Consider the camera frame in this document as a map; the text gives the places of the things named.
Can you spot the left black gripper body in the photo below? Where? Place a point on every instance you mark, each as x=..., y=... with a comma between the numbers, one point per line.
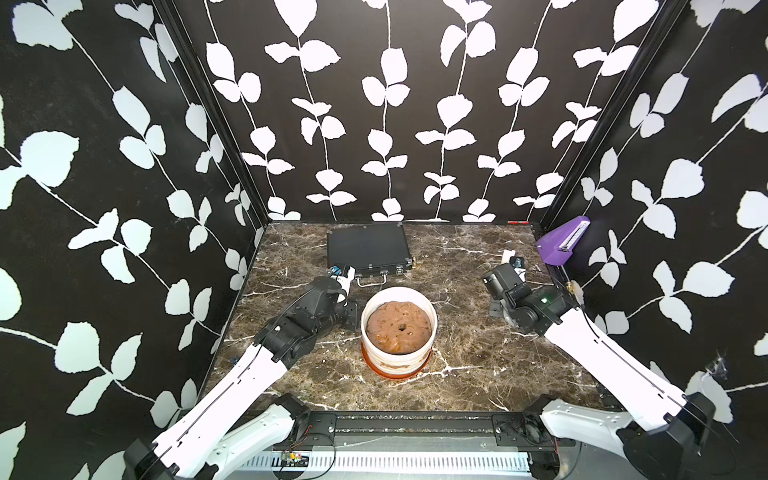
x=343, y=316

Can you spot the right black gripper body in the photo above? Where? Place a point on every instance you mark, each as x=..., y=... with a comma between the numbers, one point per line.
x=497, y=310

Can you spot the white ceramic pot with mud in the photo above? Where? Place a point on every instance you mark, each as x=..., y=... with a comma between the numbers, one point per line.
x=399, y=328

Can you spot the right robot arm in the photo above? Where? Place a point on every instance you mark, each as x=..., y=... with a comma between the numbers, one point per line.
x=660, y=430

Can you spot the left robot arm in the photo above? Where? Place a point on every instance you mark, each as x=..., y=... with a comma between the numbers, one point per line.
x=209, y=442

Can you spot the orange pot saucer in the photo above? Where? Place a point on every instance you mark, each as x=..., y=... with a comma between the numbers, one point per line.
x=402, y=374

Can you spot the black flat case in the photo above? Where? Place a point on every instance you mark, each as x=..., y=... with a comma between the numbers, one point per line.
x=371, y=250

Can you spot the white perforated strip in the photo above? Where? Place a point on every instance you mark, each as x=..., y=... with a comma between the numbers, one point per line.
x=437, y=463

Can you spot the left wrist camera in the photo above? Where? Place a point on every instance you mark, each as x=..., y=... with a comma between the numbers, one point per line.
x=344, y=275

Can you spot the black front mounting rail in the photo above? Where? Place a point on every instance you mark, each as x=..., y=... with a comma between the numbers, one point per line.
x=523, y=431

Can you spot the small circuit board with wires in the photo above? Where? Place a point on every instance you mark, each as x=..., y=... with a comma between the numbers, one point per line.
x=291, y=459

